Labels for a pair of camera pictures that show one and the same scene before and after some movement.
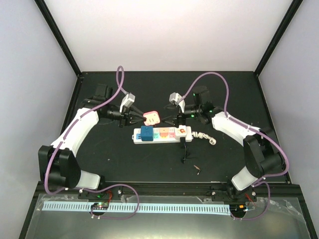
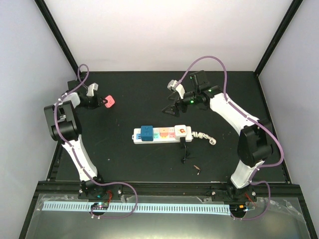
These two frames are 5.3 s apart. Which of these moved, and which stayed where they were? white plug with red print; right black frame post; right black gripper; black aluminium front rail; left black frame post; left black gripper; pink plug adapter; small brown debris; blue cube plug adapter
Moved: right black gripper; left black gripper; pink plug adapter
Stayed: left black frame post; white plug with red print; black aluminium front rail; right black frame post; small brown debris; blue cube plug adapter
